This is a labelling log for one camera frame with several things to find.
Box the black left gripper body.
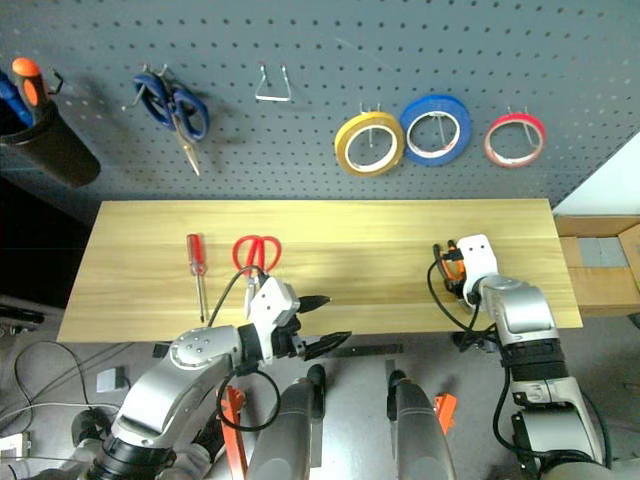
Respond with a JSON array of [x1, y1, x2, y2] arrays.
[[272, 309, 308, 360]]

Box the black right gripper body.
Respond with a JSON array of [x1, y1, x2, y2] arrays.
[[446, 239, 470, 296]]

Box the orange black pliers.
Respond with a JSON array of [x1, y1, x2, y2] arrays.
[[432, 241, 474, 315]]

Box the red handled scissors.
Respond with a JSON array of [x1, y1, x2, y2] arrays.
[[231, 234, 283, 319]]

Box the red handled screwdriver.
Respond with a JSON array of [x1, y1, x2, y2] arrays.
[[185, 233, 209, 324]]

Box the silver tape peg hook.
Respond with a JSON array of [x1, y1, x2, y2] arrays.
[[507, 105, 534, 146], [429, 110, 454, 146], [358, 102, 382, 149]]

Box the blue tape roll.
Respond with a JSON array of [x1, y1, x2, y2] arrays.
[[398, 93, 473, 167]]

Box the red tape roll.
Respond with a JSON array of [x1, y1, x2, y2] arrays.
[[483, 113, 548, 169]]

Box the yellow tape roll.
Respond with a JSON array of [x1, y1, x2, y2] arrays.
[[333, 110, 406, 177]]

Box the grey pegboard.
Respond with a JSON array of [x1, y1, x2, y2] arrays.
[[0, 0, 640, 221]]

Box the black flat metal bar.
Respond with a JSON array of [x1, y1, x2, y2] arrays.
[[334, 343, 404, 357]]

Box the light wooden table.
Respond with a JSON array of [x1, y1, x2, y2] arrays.
[[56, 199, 585, 344]]

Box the grey left robot leg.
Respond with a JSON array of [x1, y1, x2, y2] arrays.
[[247, 363, 326, 480]]

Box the grey robot leg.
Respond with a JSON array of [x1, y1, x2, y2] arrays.
[[387, 369, 456, 480], [247, 363, 326, 480]]

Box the grey right robot leg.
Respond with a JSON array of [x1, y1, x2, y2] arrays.
[[387, 369, 456, 480]]

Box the brown cardboard box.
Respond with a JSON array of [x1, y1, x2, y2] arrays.
[[552, 214, 640, 319]]

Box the white power adapter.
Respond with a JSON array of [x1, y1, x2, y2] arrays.
[[95, 367, 129, 394]]

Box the silver scissors peg hook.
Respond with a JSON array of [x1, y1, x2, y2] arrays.
[[122, 63, 174, 111]]

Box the black cabinet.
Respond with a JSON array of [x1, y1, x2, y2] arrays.
[[0, 174, 101, 301]]

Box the black tool cup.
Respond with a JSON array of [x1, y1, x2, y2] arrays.
[[0, 98, 102, 190]]

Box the orange black screwdriver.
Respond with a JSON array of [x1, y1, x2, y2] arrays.
[[11, 57, 49, 109]]

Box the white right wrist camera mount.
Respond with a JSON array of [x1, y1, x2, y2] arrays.
[[457, 233, 501, 307]]

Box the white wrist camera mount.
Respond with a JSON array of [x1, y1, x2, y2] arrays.
[[457, 233, 501, 307], [248, 277, 302, 364]]

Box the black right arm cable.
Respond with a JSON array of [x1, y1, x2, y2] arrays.
[[427, 259, 531, 456]]

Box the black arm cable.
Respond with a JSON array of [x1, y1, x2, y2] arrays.
[[427, 259, 531, 456], [206, 265, 282, 432]]

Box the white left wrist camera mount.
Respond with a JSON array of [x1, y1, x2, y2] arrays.
[[248, 277, 302, 364]]

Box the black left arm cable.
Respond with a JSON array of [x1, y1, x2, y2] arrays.
[[206, 265, 282, 432]]

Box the black table frame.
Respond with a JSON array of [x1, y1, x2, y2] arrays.
[[152, 329, 501, 359]]

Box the orange metal bracket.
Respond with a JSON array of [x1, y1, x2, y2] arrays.
[[215, 384, 249, 480], [433, 393, 459, 435]]

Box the silver wire loop hook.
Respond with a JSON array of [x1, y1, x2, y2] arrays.
[[254, 62, 292, 104]]

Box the blue handled scissors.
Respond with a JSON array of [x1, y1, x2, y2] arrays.
[[132, 72, 211, 177]]

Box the dark floor cable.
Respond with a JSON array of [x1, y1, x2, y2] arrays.
[[13, 342, 92, 407]]

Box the blue handled screwdriver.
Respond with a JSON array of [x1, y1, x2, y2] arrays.
[[0, 69, 35, 129]]

